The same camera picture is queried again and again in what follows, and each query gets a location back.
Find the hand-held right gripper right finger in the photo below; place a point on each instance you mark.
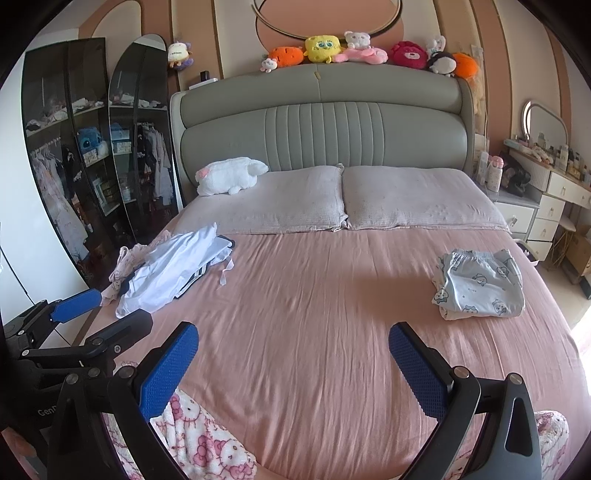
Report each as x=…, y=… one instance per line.
x=415, y=369

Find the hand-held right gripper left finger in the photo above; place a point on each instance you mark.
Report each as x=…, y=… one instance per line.
x=166, y=374

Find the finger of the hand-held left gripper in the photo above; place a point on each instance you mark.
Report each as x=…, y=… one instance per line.
x=76, y=305
x=124, y=330

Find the light blue shirt navy collar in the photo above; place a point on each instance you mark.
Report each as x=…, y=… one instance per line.
x=171, y=263

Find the white cabinet door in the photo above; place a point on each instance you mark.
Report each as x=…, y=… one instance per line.
x=27, y=277

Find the pink printed garment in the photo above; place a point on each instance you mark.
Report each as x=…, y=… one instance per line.
x=121, y=265

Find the person's left leg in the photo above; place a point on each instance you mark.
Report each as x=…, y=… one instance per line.
x=207, y=443

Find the person's leg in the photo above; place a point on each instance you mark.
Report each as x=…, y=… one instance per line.
x=207, y=443
x=551, y=443

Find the navy shorts white stripes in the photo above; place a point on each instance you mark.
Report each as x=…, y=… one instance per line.
x=194, y=277

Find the hanging pale dresses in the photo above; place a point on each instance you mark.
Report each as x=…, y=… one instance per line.
x=64, y=217

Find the folded blue cartoon-print pajamas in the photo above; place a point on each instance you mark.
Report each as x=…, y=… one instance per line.
x=480, y=286

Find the pink bed sheet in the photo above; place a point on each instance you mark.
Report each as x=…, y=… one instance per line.
x=314, y=323

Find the person's right leg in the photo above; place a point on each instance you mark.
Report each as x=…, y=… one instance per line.
x=551, y=443

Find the hanging white garments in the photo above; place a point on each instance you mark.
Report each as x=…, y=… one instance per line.
x=159, y=166

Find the blue plush toy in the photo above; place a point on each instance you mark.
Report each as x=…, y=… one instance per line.
x=90, y=143

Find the pink pillow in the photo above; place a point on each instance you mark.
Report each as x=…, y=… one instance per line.
x=415, y=198
x=286, y=198

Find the white nightstand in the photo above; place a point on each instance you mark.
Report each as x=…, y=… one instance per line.
x=515, y=214

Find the white rabbit plush pillow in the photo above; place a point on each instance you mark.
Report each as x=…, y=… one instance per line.
x=226, y=175

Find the cardboard box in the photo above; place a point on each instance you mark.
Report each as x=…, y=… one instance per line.
x=581, y=251

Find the gold-legged stool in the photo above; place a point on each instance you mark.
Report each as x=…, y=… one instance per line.
x=565, y=226

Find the black bag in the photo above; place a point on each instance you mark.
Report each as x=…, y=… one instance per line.
x=515, y=175

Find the black glass wardrobe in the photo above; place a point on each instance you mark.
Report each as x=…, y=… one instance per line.
x=55, y=83

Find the white dressing table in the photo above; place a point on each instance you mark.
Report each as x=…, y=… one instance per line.
x=561, y=184

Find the grey padded headboard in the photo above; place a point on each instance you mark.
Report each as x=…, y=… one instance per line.
x=221, y=106

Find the white flat box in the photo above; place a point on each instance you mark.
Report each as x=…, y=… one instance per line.
x=203, y=84

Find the row of cosmetic bottles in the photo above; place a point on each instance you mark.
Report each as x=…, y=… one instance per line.
x=572, y=159

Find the small black device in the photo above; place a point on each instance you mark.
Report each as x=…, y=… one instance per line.
x=205, y=76

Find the small white purple plush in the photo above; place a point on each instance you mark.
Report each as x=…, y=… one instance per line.
x=178, y=54

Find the vanity mirror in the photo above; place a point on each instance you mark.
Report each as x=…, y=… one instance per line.
x=547, y=124

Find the small white bunny plush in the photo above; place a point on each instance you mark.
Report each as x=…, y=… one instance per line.
x=268, y=65

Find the black and white plush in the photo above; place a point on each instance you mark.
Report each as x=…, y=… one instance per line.
x=441, y=63

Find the orange round plush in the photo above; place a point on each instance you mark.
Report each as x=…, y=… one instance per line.
x=467, y=64

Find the red bear plush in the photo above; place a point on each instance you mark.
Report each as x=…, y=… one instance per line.
x=408, y=55

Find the orange carrot plush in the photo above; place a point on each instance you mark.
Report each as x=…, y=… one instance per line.
x=286, y=56

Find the pink plush toy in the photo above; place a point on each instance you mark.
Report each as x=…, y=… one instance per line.
x=364, y=55

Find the white long-eared plush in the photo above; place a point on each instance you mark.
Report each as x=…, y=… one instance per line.
x=435, y=45

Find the white bear plush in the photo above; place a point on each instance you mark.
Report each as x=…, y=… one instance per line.
x=358, y=40

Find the yellow sponge plush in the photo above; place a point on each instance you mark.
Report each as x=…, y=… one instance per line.
x=323, y=48

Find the picture frame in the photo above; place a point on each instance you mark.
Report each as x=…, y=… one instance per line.
x=99, y=190

